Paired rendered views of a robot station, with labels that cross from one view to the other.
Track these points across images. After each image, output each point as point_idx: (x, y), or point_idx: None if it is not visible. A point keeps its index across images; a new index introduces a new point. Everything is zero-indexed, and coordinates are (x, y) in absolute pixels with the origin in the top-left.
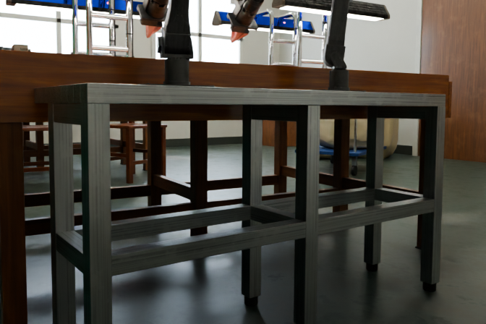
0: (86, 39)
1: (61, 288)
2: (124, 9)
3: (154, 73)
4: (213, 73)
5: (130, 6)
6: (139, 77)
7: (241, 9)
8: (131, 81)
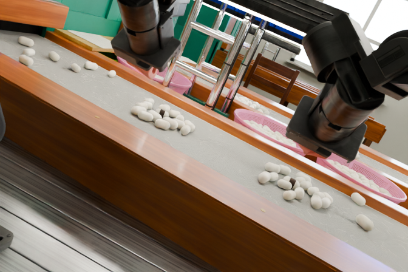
0: None
1: None
2: (294, 34)
3: (66, 142)
4: (170, 200)
5: (243, 29)
6: (43, 137)
7: (320, 102)
8: (30, 136)
